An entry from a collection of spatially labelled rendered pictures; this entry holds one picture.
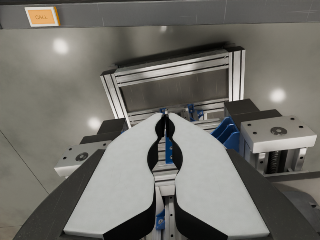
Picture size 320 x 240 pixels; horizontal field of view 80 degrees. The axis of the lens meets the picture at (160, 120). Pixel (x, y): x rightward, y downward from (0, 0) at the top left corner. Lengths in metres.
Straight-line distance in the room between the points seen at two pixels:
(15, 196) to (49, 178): 0.58
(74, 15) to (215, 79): 0.96
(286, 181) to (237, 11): 0.38
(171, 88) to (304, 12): 0.89
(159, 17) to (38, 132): 1.73
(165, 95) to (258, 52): 0.68
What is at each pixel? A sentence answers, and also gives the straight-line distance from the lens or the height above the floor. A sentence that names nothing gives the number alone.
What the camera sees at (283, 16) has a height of 0.95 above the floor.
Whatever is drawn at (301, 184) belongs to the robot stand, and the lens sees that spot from 0.57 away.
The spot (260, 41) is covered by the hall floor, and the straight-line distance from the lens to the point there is 1.49.
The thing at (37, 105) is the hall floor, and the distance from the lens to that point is 1.83.
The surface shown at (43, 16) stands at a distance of 0.43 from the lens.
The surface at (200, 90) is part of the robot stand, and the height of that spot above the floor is 0.21.
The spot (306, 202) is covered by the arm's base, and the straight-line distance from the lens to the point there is 0.57.
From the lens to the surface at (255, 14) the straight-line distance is 0.42.
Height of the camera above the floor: 1.34
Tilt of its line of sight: 58 degrees down
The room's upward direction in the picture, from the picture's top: 177 degrees counter-clockwise
